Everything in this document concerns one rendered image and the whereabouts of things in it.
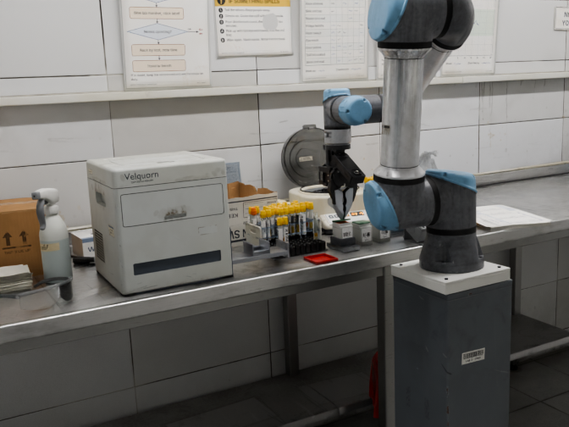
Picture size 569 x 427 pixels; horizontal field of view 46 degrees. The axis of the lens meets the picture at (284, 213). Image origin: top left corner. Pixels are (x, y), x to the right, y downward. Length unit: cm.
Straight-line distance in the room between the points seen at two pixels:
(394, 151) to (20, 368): 138
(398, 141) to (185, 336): 122
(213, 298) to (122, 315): 22
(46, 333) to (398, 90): 92
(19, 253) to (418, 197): 103
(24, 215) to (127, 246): 38
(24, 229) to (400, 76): 103
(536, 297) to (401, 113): 209
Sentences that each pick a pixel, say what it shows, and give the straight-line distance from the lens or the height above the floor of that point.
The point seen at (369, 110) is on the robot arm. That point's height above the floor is 127.
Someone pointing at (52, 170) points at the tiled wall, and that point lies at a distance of 218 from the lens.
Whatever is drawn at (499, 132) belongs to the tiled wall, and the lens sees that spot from 309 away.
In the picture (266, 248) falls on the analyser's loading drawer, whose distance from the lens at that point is 176.
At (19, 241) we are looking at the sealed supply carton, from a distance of 188.
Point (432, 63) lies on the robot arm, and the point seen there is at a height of 138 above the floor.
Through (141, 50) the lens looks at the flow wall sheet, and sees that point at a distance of 223.
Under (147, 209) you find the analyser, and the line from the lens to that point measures 159.
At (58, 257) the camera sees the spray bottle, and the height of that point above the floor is 94.
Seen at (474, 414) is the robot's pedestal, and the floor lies 56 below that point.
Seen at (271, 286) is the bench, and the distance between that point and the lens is 171.
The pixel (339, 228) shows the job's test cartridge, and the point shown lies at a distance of 190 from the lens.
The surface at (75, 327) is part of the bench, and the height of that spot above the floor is 84.
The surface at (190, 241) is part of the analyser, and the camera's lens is 164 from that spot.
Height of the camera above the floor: 135
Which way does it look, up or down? 11 degrees down
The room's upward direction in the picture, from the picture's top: 2 degrees counter-clockwise
